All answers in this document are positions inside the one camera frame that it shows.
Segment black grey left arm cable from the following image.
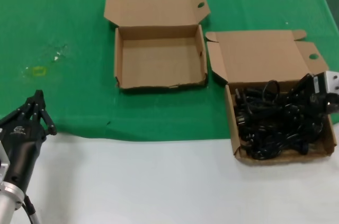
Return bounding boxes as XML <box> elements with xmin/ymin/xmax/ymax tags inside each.
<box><xmin>22</xmin><ymin>193</ymin><xmax>40</xmax><ymax>224</ymax></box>

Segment yellow tape square mark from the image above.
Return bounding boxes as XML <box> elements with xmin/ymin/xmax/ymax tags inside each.
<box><xmin>31</xmin><ymin>66</ymin><xmax>48</xmax><ymax>77</ymax></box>

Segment green table cloth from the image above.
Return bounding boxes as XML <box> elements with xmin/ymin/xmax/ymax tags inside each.
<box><xmin>0</xmin><ymin>0</ymin><xmax>339</xmax><ymax>142</ymax></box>

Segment pile of black power cables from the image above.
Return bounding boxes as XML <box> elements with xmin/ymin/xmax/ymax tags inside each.
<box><xmin>234</xmin><ymin>74</ymin><xmax>331</xmax><ymax>160</ymax></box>

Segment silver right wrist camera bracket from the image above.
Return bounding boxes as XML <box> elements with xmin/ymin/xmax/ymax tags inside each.
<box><xmin>324</xmin><ymin>71</ymin><xmax>339</xmax><ymax>95</ymax></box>

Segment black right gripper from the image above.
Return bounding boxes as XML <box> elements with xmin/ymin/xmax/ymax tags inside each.
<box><xmin>291</xmin><ymin>73</ymin><xmax>339</xmax><ymax>115</ymax></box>

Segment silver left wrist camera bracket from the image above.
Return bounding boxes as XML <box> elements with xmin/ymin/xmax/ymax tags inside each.
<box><xmin>0</xmin><ymin>127</ymin><xmax>11</xmax><ymax>182</ymax></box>

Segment open cardboard box holding cables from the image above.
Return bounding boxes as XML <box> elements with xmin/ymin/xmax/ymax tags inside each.
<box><xmin>205</xmin><ymin>30</ymin><xmax>337</xmax><ymax>166</ymax></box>

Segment open cardboard box, torn rim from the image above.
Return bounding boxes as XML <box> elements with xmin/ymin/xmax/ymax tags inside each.
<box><xmin>103</xmin><ymin>0</ymin><xmax>211</xmax><ymax>93</ymax></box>

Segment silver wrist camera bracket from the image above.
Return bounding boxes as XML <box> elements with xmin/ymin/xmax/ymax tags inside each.
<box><xmin>324</xmin><ymin>71</ymin><xmax>339</xmax><ymax>95</ymax></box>
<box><xmin>0</xmin><ymin>127</ymin><xmax>11</xmax><ymax>182</ymax></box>

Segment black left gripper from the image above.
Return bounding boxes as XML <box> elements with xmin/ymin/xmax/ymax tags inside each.
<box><xmin>0</xmin><ymin>90</ymin><xmax>58</xmax><ymax>192</ymax></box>

